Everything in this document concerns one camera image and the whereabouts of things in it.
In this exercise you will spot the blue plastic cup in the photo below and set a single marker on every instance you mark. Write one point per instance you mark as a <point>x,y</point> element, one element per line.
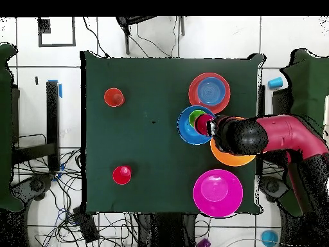
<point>275,82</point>
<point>269,238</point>

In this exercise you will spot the large smooth blue bowl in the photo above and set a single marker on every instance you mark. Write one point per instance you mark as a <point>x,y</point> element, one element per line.
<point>186,131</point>

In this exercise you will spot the black power strip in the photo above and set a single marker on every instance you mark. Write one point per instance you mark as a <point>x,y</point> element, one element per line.
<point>86,226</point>

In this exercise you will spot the small ringed blue bowl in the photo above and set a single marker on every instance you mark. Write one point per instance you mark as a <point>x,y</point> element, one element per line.
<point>210,90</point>

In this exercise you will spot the white box stack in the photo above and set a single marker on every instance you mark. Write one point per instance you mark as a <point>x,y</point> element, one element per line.
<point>327,108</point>

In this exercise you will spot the black table frame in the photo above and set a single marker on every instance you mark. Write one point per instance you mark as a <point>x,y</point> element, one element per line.
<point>280,100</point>
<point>52,115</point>

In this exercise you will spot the purple plastic cup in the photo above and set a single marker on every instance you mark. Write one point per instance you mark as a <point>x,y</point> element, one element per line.
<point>203,243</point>

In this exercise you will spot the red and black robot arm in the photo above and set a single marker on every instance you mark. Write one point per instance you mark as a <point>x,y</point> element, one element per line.
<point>295,133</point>

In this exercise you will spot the orange-red plastic bowl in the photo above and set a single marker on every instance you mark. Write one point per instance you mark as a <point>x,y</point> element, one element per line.
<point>193,90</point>

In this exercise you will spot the red plastic cup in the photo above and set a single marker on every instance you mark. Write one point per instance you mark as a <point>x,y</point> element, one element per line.
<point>119,177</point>

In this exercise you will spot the magenta plastic cup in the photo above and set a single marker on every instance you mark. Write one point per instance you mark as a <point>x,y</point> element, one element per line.
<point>201,124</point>

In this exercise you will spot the dark green tablecloth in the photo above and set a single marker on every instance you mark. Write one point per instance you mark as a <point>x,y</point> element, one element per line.
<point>154,72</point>

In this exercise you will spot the green plastic cup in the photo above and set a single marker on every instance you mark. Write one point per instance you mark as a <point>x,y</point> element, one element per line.
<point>192,117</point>

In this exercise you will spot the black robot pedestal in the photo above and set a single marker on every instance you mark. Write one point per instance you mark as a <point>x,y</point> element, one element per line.
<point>167,229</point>

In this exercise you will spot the orange plastic cup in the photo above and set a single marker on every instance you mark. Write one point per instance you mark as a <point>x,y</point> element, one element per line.
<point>110,95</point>

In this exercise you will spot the green cloth side table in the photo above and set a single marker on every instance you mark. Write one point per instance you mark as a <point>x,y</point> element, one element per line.
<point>6,128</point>
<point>308,77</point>

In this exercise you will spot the large yellow-orange plastic bowl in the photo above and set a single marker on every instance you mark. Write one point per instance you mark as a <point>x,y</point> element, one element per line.
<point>231,159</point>

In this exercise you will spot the large pink plastic bowl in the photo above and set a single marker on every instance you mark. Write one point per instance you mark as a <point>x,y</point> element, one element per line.
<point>218,193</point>

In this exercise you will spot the black camera tripod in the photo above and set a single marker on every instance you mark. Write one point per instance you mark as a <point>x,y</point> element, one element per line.
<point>126,38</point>

